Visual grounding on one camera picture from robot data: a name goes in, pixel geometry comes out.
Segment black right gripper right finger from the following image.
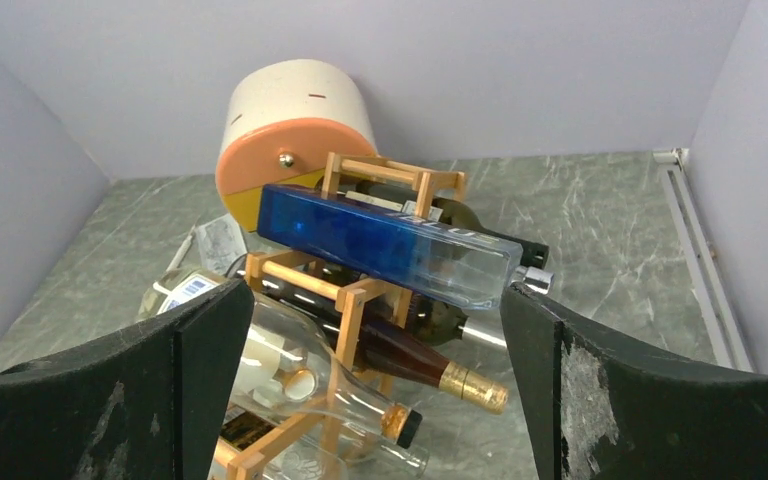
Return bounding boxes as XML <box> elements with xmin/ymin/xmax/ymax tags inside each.
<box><xmin>500</xmin><ymin>283</ymin><xmax>768</xmax><ymax>479</ymax></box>

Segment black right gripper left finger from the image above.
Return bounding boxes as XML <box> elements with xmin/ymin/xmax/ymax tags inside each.
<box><xmin>0</xmin><ymin>281</ymin><xmax>254</xmax><ymax>479</ymax></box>

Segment round clear glass bottle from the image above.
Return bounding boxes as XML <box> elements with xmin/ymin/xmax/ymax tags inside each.
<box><xmin>137</xmin><ymin>266</ymin><xmax>424</xmax><ymax>450</ymax></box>

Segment blue square glass bottle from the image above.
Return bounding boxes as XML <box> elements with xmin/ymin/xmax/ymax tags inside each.
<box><xmin>257</xmin><ymin>184</ymin><xmax>553</xmax><ymax>310</ymax></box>

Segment square clear black-capped bottle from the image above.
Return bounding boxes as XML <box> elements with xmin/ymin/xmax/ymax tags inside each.
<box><xmin>208</xmin><ymin>405</ymin><xmax>348</xmax><ymax>479</ymax></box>

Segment wooden wine rack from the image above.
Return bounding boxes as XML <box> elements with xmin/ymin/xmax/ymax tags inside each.
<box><xmin>245</xmin><ymin>152</ymin><xmax>467</xmax><ymax>453</ymax></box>

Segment green silver-capped wine bottle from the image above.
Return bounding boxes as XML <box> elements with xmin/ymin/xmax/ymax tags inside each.
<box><xmin>405</xmin><ymin>294</ymin><xmax>507</xmax><ymax>352</ymax></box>

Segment clear open-neck glass bottle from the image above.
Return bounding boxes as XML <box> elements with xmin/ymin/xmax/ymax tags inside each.
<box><xmin>228</xmin><ymin>390</ymin><xmax>430</xmax><ymax>480</ymax></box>

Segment dark red gold-capped bottle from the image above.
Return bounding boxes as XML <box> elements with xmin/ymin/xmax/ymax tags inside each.
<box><xmin>262</xmin><ymin>275</ymin><xmax>509</xmax><ymax>414</ymax></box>

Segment dark green wine bottle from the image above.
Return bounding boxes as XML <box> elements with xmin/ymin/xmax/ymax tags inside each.
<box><xmin>338</xmin><ymin>175</ymin><xmax>550</xmax><ymax>268</ymax></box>

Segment white pen with pink tip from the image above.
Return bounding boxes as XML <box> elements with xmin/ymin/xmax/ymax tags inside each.
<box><xmin>166</xmin><ymin>224</ymin><xmax>196</xmax><ymax>271</ymax></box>

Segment white plastic card package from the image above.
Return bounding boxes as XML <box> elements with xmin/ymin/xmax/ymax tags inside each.
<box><xmin>195</xmin><ymin>214</ymin><xmax>248</xmax><ymax>277</ymax></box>

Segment round three-drawer storage box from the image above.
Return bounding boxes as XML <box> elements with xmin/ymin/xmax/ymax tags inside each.
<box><xmin>215</xmin><ymin>59</ymin><xmax>377</xmax><ymax>232</ymax></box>

